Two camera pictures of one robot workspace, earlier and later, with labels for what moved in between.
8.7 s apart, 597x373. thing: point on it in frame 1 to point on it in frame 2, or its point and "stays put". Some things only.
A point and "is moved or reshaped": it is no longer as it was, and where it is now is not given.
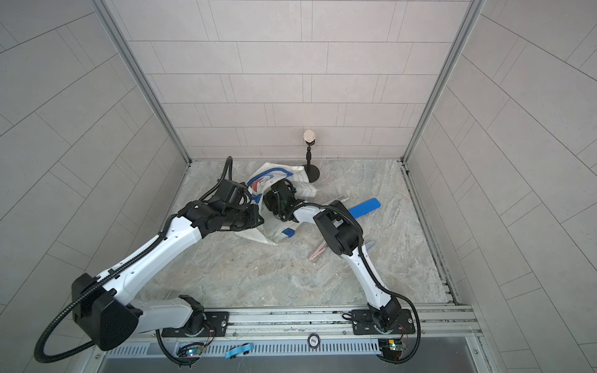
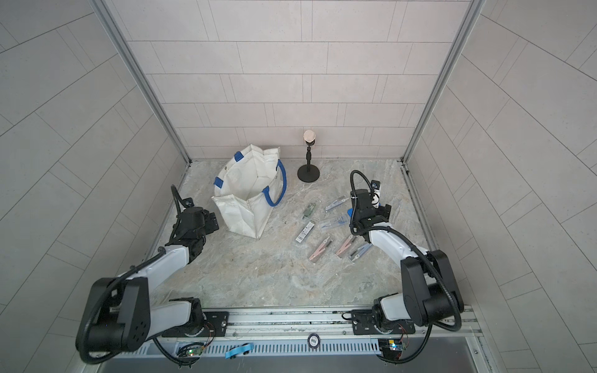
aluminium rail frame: (441, 332) stays put
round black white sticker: (313, 340) stays put
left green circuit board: (194, 350) stays put
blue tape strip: (248, 346) stays put
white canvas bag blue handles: (274, 228) is moved or reshaped
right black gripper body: (277, 202) to (383, 214)
